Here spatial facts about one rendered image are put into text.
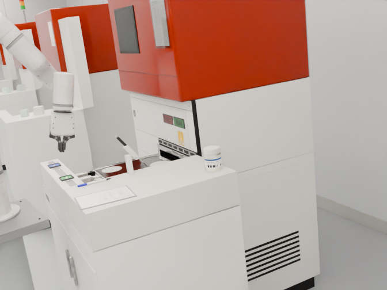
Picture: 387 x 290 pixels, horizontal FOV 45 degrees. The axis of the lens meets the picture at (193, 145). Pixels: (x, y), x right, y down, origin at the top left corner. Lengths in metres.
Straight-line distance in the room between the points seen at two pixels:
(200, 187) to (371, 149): 1.82
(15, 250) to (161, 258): 0.67
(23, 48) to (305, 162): 1.50
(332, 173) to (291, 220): 1.21
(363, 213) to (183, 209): 2.04
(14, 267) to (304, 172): 1.50
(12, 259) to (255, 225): 1.17
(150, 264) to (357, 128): 2.07
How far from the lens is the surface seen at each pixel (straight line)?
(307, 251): 2.76
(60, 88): 2.00
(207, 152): 1.89
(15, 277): 2.22
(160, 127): 2.52
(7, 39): 1.99
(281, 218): 2.57
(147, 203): 1.75
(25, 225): 2.02
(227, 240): 1.97
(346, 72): 3.45
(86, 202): 1.78
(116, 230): 1.74
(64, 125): 2.03
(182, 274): 1.92
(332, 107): 3.60
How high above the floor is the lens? 1.56
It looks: 15 degrees down
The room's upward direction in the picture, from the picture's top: 7 degrees counter-clockwise
